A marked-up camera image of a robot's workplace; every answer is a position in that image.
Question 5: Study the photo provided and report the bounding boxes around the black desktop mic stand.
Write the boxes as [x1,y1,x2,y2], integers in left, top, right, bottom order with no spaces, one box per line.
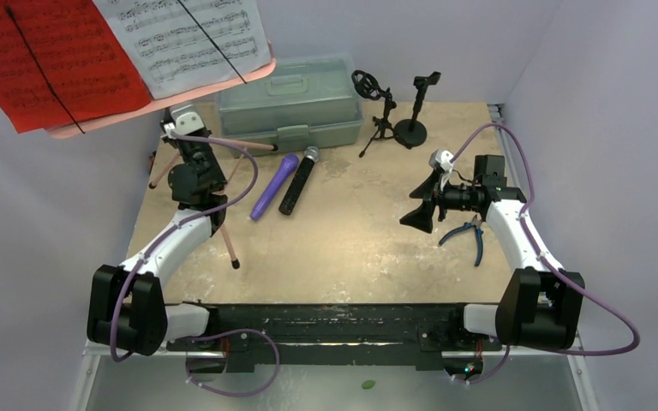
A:
[394,71,441,149]

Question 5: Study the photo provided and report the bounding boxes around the purple toy microphone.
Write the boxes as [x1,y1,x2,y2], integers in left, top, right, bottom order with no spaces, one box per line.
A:
[249,153,300,221]

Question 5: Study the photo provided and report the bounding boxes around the black silver microphone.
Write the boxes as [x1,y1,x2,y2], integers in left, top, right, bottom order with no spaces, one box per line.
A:
[278,146,320,216]

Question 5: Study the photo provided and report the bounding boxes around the pink music stand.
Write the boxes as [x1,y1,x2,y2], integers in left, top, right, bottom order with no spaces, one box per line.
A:
[46,41,278,270]

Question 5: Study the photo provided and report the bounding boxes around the black tripod mic stand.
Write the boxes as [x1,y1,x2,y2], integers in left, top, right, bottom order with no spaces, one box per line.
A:
[351,68,413,158]

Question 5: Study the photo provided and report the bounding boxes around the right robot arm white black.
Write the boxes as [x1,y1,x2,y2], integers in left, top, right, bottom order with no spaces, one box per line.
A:
[399,150,585,350]

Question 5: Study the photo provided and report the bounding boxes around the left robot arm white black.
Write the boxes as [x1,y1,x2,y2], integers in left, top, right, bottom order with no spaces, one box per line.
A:
[87,140,228,362]

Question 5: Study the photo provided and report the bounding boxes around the white sheet music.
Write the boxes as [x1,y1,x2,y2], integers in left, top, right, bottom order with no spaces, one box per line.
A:
[95,0,272,99]

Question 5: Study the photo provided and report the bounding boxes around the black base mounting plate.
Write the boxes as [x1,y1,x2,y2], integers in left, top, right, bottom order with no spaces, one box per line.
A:
[167,303,502,373]

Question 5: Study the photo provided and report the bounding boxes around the green plastic storage box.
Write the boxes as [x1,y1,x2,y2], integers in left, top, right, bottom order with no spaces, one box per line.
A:
[216,54,363,153]

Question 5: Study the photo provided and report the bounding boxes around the red sheet music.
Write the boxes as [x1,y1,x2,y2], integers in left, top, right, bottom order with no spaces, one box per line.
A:
[0,1,152,133]

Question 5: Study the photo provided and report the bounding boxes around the small green leaf piece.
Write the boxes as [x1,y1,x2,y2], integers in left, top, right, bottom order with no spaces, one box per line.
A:
[361,380,376,390]

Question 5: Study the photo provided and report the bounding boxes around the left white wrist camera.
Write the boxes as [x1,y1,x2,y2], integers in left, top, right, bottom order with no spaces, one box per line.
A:
[164,103,209,137]

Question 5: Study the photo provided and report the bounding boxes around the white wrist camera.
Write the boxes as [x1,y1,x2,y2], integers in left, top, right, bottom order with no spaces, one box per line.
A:
[428,149,454,191]
[164,103,209,137]

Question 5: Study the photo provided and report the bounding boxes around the blue handled pliers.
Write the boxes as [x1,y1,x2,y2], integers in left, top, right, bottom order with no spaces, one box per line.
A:
[439,217,487,268]

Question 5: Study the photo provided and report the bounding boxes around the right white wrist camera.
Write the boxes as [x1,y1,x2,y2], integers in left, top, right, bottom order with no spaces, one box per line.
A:
[428,149,454,191]

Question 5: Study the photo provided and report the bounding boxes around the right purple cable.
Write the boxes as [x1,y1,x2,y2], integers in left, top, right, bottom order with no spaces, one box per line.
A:
[451,122,641,387]

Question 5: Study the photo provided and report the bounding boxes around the aluminium frame rail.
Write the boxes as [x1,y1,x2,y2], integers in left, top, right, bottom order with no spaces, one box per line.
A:
[85,335,582,355]

